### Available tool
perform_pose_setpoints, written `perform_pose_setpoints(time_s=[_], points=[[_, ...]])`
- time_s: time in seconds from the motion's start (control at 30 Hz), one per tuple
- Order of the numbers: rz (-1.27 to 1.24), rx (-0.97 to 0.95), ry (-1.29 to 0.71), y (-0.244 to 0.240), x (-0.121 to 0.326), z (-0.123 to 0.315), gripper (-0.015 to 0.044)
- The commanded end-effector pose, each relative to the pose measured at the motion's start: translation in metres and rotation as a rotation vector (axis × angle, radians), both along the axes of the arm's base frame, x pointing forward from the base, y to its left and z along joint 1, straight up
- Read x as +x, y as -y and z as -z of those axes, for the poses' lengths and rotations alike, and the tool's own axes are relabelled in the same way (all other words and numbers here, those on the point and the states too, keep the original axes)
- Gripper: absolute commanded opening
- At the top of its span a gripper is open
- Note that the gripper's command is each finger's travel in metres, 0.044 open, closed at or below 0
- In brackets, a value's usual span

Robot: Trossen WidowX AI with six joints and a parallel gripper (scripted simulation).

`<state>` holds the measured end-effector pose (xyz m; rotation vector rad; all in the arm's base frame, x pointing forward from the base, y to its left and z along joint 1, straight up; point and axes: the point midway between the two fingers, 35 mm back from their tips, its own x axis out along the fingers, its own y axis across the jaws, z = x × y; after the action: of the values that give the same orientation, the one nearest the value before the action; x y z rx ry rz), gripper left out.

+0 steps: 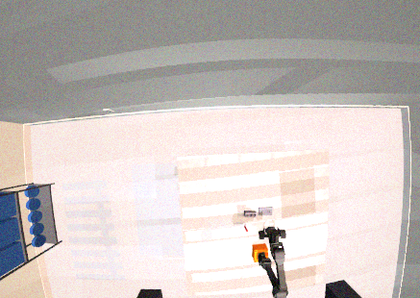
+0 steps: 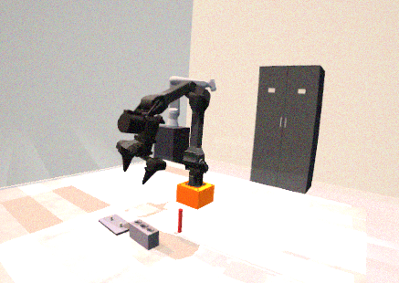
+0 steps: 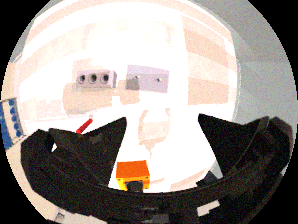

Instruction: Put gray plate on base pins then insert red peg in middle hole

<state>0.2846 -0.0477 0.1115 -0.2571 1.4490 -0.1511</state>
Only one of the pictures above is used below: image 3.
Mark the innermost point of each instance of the red peg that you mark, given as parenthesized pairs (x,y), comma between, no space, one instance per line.
(83,126)

